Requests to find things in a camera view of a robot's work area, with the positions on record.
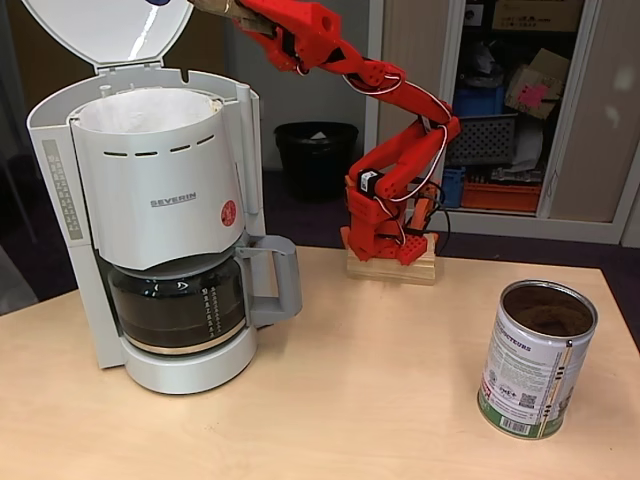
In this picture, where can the small blue plastic crate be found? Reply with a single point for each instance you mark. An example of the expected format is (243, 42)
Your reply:
(454, 187)

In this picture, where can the white paper coffee filter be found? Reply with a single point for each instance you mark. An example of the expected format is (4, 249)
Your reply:
(150, 107)

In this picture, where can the grey perforated crate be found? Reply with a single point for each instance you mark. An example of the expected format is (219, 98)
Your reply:
(487, 140)

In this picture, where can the white green coffee tin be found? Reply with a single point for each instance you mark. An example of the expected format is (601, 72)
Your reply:
(525, 380)

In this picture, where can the small white box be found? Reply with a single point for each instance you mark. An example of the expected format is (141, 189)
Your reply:
(473, 14)

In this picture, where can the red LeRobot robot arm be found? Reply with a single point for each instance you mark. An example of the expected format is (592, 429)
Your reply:
(410, 150)

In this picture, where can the cardboard box pink sticker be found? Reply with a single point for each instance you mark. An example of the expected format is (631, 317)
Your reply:
(530, 92)

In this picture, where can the plain brown cardboard box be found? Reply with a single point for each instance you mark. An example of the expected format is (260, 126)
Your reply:
(540, 15)

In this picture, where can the black crumpled bag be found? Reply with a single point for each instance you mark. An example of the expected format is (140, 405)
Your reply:
(480, 65)

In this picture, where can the grey tambour door cabinet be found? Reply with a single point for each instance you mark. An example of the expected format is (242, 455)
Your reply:
(615, 150)

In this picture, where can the orange printed clamp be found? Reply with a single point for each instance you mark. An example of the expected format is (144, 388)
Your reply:
(422, 210)

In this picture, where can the white drip coffee maker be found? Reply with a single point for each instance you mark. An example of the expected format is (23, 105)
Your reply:
(150, 170)

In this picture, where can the large blue plastic crate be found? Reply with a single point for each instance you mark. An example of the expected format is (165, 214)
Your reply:
(477, 102)

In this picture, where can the white plastic bag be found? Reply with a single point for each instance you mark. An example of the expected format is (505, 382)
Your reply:
(527, 147)

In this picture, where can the orange plastic crate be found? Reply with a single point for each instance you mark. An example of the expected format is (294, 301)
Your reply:
(505, 196)

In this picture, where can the brown ground coffee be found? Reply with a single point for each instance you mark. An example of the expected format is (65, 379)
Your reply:
(545, 315)

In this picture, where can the light wooden base block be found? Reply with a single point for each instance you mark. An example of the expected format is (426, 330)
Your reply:
(390, 272)

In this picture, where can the black waste bin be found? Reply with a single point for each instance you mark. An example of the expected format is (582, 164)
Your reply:
(310, 165)

